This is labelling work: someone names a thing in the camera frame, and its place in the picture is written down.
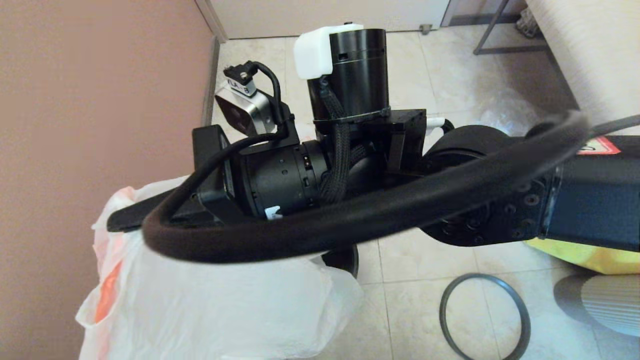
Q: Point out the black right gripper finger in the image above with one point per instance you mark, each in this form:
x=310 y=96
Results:
x=130 y=220

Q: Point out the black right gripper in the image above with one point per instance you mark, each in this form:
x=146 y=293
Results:
x=280 y=175

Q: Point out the black round trash bin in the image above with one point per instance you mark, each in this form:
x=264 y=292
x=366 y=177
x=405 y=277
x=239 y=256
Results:
x=345 y=260

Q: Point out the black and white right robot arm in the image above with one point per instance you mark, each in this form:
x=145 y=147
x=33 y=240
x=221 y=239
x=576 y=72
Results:
x=590 y=200

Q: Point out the crumpled clear plastic bag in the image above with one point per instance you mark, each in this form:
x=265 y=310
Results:
x=505 y=117

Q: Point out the yellow fabric bag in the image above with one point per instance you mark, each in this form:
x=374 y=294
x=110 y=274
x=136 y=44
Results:
x=600 y=260

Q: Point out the white door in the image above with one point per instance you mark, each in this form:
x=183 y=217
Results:
x=260 y=15

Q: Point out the small metal door stop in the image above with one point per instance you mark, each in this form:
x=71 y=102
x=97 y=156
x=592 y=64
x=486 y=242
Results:
x=425 y=30

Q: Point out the grey cloth bundle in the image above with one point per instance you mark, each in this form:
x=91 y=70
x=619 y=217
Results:
x=526 y=24

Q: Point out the white ribbed table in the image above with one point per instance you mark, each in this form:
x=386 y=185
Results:
x=590 y=50

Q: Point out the white ribbed bin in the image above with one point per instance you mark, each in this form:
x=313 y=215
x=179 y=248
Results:
x=615 y=300

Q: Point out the black right camera bracket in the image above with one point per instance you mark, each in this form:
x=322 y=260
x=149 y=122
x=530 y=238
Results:
x=287 y=125

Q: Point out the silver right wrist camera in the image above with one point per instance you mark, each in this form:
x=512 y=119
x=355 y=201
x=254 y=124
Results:
x=250 y=110

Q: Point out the white door frame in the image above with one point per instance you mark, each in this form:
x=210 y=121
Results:
x=212 y=22

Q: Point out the dark metal table frame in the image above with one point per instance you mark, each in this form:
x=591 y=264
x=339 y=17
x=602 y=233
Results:
x=510 y=50

